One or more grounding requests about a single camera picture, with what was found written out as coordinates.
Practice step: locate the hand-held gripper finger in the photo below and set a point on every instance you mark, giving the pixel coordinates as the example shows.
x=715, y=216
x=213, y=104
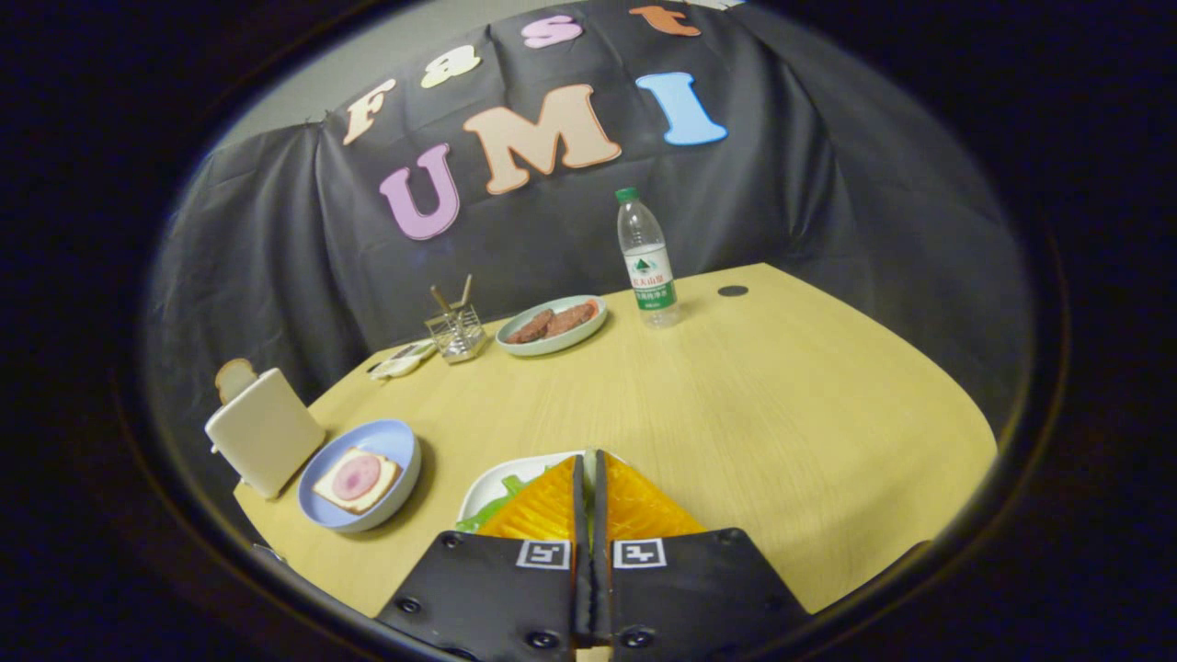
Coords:
x=583, y=515
x=600, y=515

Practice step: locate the green lettuce leaf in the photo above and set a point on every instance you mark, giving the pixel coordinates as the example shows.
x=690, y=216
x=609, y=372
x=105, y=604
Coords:
x=487, y=515

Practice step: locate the white square plate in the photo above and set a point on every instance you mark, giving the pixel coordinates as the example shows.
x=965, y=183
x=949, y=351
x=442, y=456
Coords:
x=515, y=467

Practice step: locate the green plate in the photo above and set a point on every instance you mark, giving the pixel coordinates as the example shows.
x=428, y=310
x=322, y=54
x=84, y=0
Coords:
x=554, y=347

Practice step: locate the brown meat patty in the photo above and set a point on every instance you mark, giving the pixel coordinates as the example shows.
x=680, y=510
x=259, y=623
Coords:
x=571, y=318
x=531, y=327

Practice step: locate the white bread slice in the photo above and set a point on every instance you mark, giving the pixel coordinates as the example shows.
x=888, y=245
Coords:
x=386, y=471

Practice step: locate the blue plate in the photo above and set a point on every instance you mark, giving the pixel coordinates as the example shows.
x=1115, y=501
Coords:
x=391, y=441

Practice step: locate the pink ham slice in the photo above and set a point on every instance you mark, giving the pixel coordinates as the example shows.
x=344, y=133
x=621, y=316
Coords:
x=357, y=476

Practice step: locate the white divided sauce dish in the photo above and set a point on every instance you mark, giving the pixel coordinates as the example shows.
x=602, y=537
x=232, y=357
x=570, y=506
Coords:
x=403, y=360

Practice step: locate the clear plastic water bottle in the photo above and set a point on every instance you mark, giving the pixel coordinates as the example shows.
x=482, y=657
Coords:
x=651, y=276

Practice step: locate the wooden utensil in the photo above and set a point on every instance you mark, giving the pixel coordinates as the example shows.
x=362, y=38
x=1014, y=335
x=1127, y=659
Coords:
x=441, y=300
x=466, y=290

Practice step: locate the dark round table grommet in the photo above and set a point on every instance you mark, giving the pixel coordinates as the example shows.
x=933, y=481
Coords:
x=733, y=291

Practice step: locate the white toaster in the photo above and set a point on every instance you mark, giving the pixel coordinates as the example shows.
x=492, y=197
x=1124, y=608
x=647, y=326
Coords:
x=265, y=434

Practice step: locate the black backdrop cloth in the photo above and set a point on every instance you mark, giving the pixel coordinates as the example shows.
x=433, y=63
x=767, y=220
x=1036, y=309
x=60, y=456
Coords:
x=782, y=230

